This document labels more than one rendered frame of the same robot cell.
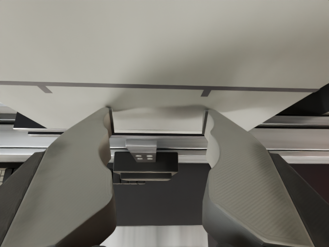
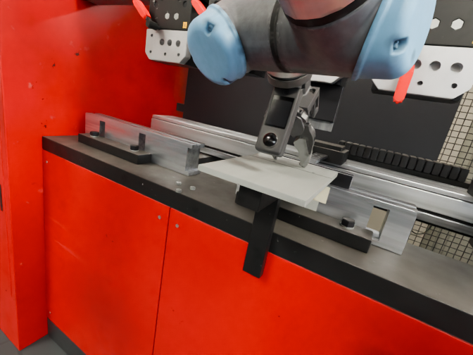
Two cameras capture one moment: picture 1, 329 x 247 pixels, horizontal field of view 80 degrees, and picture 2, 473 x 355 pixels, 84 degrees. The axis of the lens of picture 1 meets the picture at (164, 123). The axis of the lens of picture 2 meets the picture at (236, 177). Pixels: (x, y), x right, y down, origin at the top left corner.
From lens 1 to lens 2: 0.46 m
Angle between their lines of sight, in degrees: 23
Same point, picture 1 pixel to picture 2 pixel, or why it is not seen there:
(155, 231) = not seen: hidden behind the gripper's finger
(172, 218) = not seen: hidden behind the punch
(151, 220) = (348, 110)
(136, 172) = (329, 149)
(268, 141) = (247, 148)
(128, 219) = (367, 115)
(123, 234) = (318, 126)
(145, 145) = not seen: hidden behind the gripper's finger
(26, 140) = (413, 192)
